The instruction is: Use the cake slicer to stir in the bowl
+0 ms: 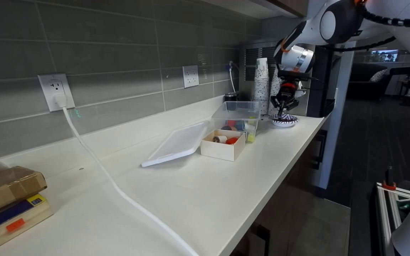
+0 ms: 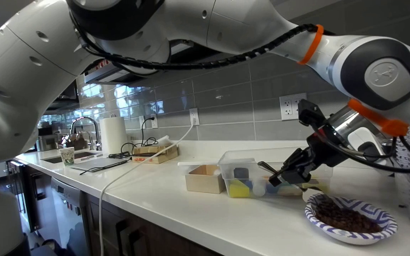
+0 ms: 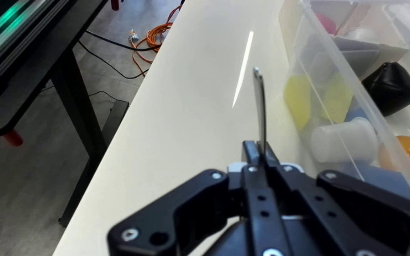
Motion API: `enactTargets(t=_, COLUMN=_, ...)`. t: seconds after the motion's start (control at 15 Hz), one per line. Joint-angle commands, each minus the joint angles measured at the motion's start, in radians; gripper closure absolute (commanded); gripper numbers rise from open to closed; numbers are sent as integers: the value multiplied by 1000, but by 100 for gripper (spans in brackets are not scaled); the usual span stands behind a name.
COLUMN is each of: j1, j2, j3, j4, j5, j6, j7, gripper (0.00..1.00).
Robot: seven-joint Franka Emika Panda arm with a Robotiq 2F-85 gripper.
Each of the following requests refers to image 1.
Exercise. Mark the white outlet with white plug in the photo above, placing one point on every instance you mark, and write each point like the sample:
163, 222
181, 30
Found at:
53, 90

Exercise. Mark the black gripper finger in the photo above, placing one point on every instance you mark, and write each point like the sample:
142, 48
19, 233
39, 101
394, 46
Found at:
294, 107
277, 104

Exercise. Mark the aluminium frame with red clips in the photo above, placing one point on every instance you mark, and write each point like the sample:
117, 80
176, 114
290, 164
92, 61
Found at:
388, 208

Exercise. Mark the black mug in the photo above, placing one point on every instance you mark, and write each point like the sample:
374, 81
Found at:
230, 97

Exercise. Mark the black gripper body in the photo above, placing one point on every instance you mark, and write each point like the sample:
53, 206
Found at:
288, 91

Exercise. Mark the yellow toy block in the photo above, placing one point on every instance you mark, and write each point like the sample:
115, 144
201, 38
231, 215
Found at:
251, 138

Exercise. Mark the red toy block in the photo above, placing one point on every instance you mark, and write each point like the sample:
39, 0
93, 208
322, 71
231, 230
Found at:
233, 124

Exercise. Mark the white column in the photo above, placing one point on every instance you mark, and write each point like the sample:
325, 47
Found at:
341, 118

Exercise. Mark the small white cardboard box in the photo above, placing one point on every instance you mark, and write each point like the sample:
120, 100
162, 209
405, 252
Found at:
221, 151

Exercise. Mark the clear plastic toy bin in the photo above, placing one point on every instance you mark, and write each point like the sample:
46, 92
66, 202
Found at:
238, 110

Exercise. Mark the brown cardboard box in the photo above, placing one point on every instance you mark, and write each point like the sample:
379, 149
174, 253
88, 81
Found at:
6, 189

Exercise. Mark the orange red toy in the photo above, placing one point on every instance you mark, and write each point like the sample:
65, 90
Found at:
233, 139

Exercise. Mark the empty white wall outlet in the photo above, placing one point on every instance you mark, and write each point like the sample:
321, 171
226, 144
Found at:
191, 75

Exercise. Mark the dark lower kitchen cabinet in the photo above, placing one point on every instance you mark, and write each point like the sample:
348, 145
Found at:
285, 213

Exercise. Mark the white tape roll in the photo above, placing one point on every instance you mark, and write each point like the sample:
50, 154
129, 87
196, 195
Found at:
220, 138

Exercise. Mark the white plastic bin lid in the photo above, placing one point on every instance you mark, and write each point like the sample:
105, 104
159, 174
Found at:
177, 144

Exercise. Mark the wooden box with coloured labels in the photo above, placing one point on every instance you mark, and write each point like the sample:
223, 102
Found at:
21, 222

